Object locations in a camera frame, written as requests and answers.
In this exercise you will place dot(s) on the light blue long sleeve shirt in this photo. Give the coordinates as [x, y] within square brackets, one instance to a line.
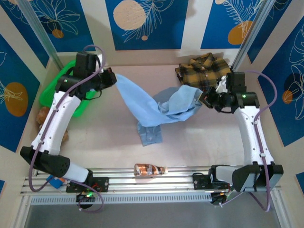
[142, 107]

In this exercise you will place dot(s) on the aluminium rail frame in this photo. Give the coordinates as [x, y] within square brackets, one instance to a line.
[166, 183]

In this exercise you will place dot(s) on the green plastic basket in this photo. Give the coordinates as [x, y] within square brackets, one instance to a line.
[47, 95]

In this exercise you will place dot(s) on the blue and orange toy block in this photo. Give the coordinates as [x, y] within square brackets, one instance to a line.
[55, 183]

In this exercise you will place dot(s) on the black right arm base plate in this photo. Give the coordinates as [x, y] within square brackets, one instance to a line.
[199, 181]

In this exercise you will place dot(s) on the yellow black plaid shirt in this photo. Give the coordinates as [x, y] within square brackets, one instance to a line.
[202, 71]

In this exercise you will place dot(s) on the brown drink bottle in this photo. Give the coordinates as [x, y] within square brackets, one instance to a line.
[147, 169]

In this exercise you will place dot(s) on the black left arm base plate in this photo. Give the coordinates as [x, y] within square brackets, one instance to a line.
[102, 184]

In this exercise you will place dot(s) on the grey metal panel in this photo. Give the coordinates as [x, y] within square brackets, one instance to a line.
[152, 217]

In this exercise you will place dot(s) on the brown teddy bear plush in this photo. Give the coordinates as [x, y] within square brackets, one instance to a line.
[42, 114]

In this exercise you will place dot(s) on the aluminium corner post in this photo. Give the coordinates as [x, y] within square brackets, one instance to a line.
[251, 31]
[38, 26]

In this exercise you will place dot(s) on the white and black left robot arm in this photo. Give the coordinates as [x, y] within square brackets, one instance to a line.
[59, 118]

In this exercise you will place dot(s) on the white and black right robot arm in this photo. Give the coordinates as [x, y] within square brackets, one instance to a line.
[249, 133]

